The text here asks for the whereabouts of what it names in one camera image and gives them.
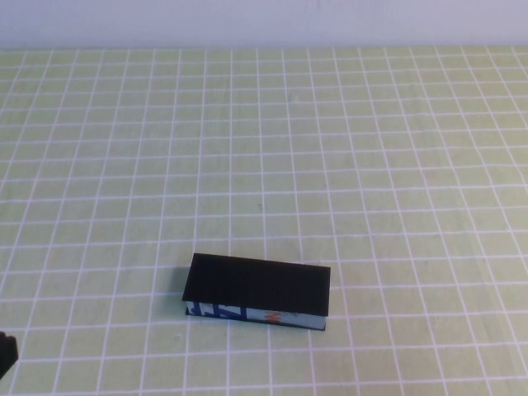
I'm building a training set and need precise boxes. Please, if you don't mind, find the black printed glasses case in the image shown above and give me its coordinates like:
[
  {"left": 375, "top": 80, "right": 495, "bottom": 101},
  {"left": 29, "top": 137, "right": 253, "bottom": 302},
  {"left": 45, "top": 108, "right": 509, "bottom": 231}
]
[{"left": 181, "top": 252, "right": 332, "bottom": 332}]

